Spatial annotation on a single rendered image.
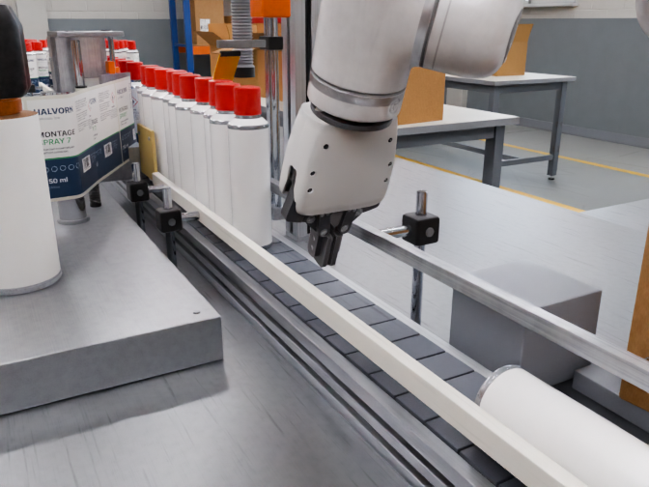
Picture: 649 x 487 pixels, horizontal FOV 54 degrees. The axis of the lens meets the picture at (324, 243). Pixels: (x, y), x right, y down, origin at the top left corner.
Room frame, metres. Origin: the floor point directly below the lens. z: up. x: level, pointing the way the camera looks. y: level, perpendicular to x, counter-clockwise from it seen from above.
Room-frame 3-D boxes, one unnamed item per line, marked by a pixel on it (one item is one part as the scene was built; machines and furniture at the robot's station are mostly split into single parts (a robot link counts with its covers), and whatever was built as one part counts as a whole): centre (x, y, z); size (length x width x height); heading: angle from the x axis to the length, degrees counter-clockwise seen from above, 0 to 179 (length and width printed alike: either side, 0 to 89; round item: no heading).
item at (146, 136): (1.13, 0.32, 0.94); 0.10 x 0.01 x 0.09; 29
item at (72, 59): (1.21, 0.42, 1.01); 0.14 x 0.13 x 0.26; 29
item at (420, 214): (0.63, -0.08, 0.91); 0.07 x 0.03 x 0.17; 119
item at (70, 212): (0.91, 0.37, 0.97); 0.05 x 0.05 x 0.19
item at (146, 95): (1.16, 0.30, 0.98); 0.05 x 0.05 x 0.20
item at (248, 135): (0.80, 0.09, 0.98); 0.05 x 0.05 x 0.20
